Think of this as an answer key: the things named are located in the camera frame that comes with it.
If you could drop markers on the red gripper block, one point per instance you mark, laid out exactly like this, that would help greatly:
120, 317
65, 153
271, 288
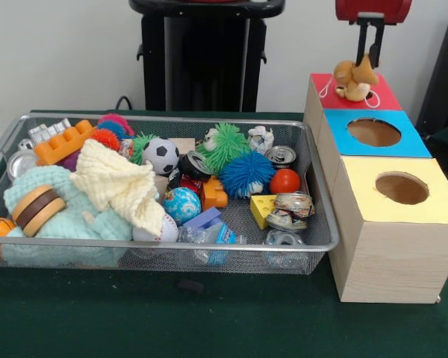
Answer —
392, 9

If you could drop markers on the brown plush toy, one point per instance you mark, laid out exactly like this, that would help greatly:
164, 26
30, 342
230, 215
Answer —
362, 74

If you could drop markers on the yellow plush duck toy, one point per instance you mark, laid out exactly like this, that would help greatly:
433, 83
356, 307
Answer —
356, 95

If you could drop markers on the cream yellow cloth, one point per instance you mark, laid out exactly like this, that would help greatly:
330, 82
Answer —
115, 182

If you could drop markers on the wooden box with three holes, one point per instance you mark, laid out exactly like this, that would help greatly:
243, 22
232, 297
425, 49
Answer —
395, 253

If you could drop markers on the shallow mesh bin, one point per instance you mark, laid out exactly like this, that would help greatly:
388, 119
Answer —
59, 261

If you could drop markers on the red ball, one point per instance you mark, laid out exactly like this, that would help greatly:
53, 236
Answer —
285, 181

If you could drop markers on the green spiky ball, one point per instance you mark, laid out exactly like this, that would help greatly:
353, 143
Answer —
229, 145

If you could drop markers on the blue spiky ball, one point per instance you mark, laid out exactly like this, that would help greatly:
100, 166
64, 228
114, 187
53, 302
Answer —
246, 173

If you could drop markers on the small soccer ball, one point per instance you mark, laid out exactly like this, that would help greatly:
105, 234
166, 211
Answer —
160, 156

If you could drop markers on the blue globe ball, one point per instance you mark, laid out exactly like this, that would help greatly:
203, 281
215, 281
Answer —
182, 206

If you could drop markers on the orange toy brick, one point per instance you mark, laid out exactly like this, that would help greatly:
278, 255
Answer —
59, 146

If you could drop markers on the dark green table cloth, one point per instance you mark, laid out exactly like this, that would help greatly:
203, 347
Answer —
171, 317

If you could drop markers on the mint green cloth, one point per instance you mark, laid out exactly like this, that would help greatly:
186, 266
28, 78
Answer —
56, 175

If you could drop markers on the toy hamburger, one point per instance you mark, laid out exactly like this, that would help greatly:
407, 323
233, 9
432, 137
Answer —
37, 210

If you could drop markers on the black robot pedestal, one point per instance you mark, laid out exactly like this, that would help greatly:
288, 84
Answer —
209, 56

